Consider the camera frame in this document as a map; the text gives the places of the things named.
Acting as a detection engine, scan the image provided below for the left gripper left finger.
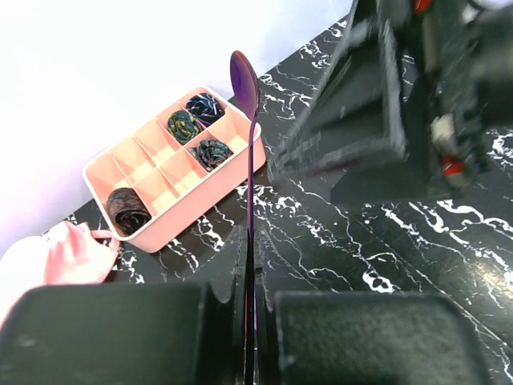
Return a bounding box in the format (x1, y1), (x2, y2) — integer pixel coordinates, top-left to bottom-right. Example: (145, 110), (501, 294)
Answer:
(211, 226), (245, 384)

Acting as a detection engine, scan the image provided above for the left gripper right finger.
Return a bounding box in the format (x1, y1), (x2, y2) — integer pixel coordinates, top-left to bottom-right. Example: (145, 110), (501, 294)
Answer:
(254, 230), (280, 384)

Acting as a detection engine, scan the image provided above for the pink divided organizer box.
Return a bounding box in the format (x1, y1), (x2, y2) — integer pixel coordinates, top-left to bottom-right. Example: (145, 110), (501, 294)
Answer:
(83, 87), (266, 253)

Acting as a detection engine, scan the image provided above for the pink baseball cap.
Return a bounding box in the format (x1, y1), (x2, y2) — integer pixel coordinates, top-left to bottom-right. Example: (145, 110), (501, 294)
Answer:
(1, 221), (120, 322)

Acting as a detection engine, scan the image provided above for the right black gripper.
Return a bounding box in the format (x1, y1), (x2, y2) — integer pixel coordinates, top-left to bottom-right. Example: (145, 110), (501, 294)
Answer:
(268, 1), (512, 205)

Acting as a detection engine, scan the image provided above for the dark rolled sock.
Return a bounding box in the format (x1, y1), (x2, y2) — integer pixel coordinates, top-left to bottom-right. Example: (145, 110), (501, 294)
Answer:
(107, 187), (152, 237)

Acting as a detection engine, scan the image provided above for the purple utensil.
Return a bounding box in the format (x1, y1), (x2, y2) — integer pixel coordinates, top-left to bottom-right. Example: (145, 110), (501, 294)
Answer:
(230, 50), (260, 384)

